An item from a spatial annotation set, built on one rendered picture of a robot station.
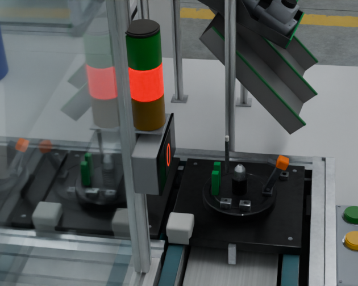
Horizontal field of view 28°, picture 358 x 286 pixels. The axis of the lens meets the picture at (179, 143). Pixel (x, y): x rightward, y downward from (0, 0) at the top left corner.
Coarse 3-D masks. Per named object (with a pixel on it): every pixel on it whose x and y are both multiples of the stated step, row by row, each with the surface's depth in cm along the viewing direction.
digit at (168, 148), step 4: (168, 136) 108; (168, 140) 108; (168, 144) 108; (164, 148) 105; (168, 148) 108; (168, 152) 108; (168, 156) 109; (168, 160) 109; (168, 164) 109; (168, 168) 109
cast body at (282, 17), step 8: (280, 0) 138; (288, 0) 137; (256, 8) 141; (272, 8) 138; (280, 8) 137; (288, 8) 137; (296, 8) 138; (256, 16) 142; (264, 16) 139; (272, 16) 139; (280, 16) 138; (288, 16) 137; (272, 24) 139; (280, 24) 138; (288, 24) 139; (296, 24) 141; (280, 32) 139; (288, 32) 139
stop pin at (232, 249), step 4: (228, 244) 126; (232, 244) 126; (228, 248) 125; (232, 248) 125; (228, 252) 126; (232, 252) 126; (228, 256) 127; (232, 256) 126; (228, 260) 127; (232, 260) 127
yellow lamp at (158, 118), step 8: (136, 104) 102; (144, 104) 101; (152, 104) 101; (160, 104) 102; (136, 112) 102; (144, 112) 102; (152, 112) 102; (160, 112) 103; (136, 120) 103; (144, 120) 103; (152, 120) 103; (160, 120) 103; (136, 128) 104; (144, 128) 103; (152, 128) 103
